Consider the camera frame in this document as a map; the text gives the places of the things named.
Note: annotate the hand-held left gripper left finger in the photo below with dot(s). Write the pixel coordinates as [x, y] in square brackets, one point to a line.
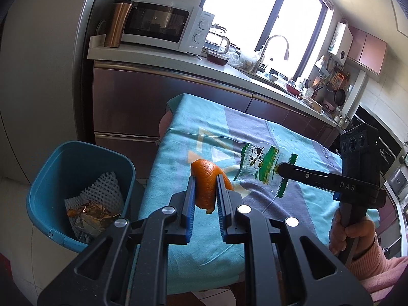
[190, 210]

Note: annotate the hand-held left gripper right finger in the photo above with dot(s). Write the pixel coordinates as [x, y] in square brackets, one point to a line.
[222, 210]

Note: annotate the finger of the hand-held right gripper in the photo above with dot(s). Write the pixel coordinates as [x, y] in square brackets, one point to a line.
[306, 176]

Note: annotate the large orange peel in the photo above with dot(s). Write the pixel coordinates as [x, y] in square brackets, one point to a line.
[204, 178]

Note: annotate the clear green printed plastic bag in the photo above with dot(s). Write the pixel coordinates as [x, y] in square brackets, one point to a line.
[264, 165]

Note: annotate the white foam net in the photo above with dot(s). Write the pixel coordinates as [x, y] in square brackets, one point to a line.
[102, 188]

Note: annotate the blue trash bin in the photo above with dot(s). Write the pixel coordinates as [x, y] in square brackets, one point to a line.
[79, 156]

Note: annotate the person's right hand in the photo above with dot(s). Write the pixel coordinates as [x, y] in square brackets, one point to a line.
[363, 232]

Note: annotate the black built-in oven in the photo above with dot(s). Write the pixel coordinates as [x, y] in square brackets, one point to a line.
[390, 153]

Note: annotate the blue purple tablecloth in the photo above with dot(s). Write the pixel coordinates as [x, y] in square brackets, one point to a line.
[302, 216]

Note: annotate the black frying pan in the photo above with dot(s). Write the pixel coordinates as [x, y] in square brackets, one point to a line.
[339, 97]

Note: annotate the beige rectangular dish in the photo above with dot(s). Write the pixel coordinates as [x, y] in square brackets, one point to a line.
[313, 104]

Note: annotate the red bowl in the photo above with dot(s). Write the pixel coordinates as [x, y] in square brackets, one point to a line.
[292, 89]

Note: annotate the white bowl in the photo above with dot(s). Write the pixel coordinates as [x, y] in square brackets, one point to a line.
[274, 77]

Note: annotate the pink upper cabinet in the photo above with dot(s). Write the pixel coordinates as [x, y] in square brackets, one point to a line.
[369, 51]

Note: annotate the white water heater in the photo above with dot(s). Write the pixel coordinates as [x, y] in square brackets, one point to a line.
[341, 43]

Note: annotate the steel kitchen faucet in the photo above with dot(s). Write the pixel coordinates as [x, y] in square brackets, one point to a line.
[286, 52]

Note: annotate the dark kitchen counter cabinet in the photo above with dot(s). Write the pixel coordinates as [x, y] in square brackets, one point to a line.
[127, 102]

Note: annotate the white plastic bag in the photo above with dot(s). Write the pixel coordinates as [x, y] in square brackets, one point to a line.
[248, 60]

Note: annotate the crumpled clear plastic bag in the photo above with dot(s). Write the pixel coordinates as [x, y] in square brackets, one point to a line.
[234, 59]

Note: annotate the dark red lidded container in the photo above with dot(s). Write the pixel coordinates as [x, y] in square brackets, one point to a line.
[217, 57]

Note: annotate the glass electric kettle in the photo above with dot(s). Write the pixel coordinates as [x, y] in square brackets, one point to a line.
[216, 40]

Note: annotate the dark framed window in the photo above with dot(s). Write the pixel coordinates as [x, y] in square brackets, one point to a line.
[248, 6]

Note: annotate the white microwave oven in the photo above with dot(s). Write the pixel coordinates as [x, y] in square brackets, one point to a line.
[153, 22]

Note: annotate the copper thermos mug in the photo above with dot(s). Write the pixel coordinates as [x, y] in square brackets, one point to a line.
[114, 25]

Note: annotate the grey refrigerator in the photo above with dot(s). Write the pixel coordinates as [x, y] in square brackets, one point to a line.
[41, 70]

